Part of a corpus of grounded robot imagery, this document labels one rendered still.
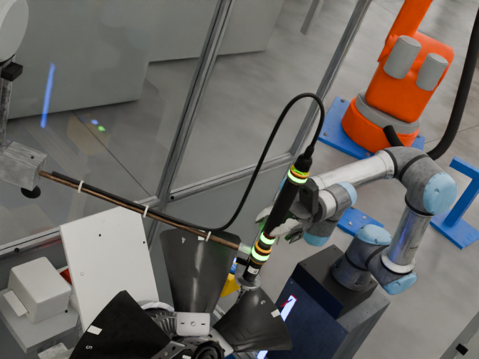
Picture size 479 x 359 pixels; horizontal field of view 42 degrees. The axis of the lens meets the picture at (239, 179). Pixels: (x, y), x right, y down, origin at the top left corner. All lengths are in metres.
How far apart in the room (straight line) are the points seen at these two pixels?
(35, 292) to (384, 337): 2.40
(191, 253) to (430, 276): 3.07
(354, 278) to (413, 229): 0.39
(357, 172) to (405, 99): 3.54
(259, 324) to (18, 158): 0.83
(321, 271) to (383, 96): 3.23
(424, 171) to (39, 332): 1.29
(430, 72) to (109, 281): 3.91
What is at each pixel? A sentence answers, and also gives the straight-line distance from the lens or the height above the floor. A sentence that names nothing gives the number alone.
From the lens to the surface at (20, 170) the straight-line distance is 1.58.
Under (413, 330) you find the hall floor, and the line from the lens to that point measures 4.11.
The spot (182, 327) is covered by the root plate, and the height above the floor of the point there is 1.23.
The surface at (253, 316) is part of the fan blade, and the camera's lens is 1.90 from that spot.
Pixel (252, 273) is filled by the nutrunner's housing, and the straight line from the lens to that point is 1.57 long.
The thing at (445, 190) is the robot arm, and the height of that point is 1.68.
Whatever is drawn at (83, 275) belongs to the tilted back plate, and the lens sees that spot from 1.77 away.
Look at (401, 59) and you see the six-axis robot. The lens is 5.22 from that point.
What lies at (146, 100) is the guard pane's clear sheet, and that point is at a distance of 2.07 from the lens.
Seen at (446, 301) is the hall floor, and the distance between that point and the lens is 4.49.
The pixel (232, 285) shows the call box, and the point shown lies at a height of 1.03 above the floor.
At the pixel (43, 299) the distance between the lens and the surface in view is 2.06.
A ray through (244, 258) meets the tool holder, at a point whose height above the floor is 1.53.
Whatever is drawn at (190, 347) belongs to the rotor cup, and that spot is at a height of 1.25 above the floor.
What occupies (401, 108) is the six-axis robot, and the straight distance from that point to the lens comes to 5.43.
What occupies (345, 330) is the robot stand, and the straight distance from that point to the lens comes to 2.32.
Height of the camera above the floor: 2.53
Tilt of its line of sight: 34 degrees down
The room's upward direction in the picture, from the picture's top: 22 degrees clockwise
